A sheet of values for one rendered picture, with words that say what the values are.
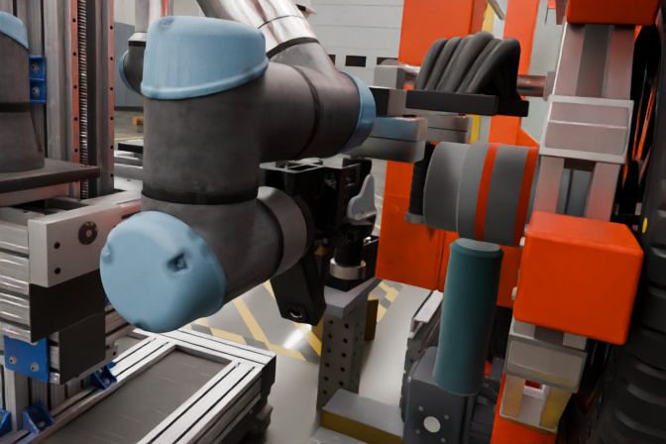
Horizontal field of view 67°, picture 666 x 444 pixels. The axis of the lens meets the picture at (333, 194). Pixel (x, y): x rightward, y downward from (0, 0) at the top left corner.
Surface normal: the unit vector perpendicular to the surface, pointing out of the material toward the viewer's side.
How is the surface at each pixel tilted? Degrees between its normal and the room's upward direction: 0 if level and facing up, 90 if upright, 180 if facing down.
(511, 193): 79
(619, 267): 90
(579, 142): 90
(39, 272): 90
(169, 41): 88
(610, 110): 45
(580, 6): 125
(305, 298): 119
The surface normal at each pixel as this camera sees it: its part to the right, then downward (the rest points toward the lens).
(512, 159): -0.21, -0.64
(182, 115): -0.04, 0.19
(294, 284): -0.37, 0.61
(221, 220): 0.58, 0.22
